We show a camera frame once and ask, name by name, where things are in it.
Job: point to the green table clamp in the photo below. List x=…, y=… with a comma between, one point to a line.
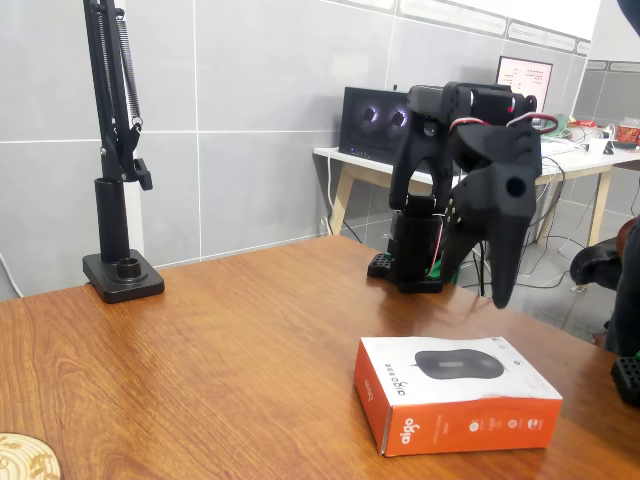
x=436, y=269

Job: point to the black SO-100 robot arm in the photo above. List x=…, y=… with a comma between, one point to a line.
x=425, y=150

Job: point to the computer monitor white screen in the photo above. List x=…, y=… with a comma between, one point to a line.
x=525, y=75

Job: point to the orange white mouse box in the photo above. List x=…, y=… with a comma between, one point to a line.
x=450, y=400

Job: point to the black computer tower case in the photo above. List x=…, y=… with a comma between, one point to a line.
x=360, y=125

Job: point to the round wooden coaster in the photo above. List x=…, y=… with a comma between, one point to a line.
x=25, y=457

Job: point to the black boom post and base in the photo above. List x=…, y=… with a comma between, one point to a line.
x=112, y=225

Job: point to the small white cup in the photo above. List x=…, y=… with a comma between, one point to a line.
x=597, y=148

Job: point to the dark blue sleeved right forearm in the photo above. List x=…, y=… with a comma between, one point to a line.
x=632, y=10

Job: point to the white table wooden legs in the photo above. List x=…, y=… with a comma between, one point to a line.
x=360, y=162

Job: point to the black tray of red meat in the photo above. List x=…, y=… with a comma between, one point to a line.
x=627, y=135

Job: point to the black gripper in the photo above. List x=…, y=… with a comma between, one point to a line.
x=492, y=200

